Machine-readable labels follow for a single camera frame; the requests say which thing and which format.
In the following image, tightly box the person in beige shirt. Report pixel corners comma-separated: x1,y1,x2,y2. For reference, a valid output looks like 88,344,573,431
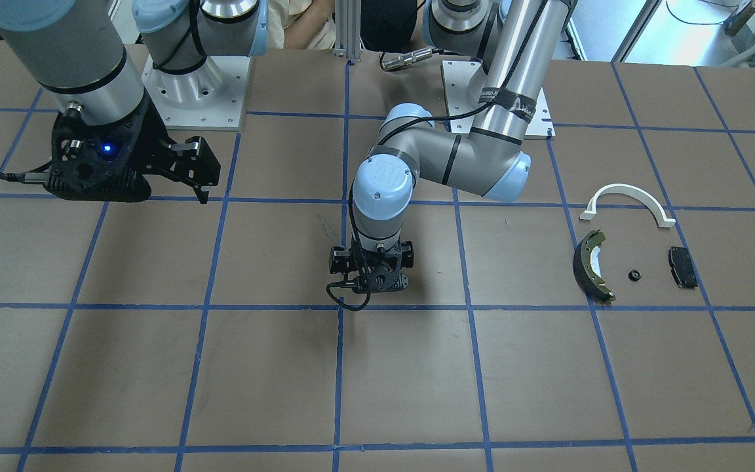
267,1,426,52

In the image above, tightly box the white curved plastic bracket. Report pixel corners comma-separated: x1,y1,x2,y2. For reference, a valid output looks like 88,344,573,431
579,184,677,228

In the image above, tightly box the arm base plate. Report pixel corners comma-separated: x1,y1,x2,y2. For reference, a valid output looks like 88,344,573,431
142,56,252,131
441,60,556,140

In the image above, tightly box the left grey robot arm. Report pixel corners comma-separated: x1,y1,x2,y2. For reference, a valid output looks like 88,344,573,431
328,1,576,295

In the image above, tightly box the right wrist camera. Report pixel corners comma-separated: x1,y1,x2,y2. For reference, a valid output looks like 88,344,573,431
0,100,151,203

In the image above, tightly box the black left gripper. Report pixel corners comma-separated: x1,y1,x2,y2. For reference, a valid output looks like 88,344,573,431
330,241,414,293

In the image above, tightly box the olive green brake shoe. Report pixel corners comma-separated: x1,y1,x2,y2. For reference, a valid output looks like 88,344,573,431
572,229,616,303

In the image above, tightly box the aluminium frame post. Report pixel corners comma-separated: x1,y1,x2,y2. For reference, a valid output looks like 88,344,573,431
333,0,362,65

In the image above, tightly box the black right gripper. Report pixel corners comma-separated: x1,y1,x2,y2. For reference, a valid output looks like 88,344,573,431
132,92,221,205

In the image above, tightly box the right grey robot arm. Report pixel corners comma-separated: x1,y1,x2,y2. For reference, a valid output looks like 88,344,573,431
0,1,269,204

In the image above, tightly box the black brake pad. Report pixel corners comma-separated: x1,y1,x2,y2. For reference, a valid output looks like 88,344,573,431
668,246,699,288

